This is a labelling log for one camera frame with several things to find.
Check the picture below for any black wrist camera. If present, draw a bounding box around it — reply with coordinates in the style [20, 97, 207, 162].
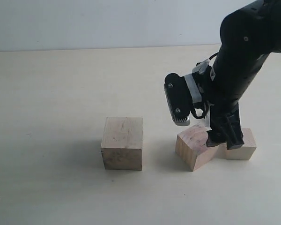
[164, 73, 196, 127]

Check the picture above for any medium-large wooden cube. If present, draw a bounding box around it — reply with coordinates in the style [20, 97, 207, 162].
[175, 124, 218, 172]

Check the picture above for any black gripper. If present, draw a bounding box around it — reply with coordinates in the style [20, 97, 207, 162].
[201, 50, 269, 150]

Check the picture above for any medium wooden cube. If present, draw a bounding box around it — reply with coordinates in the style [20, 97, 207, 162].
[218, 128, 257, 160]

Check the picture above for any black camera cable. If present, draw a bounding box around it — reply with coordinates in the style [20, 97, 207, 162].
[189, 102, 214, 120]

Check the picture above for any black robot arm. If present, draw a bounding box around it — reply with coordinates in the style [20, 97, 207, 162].
[202, 0, 281, 150]

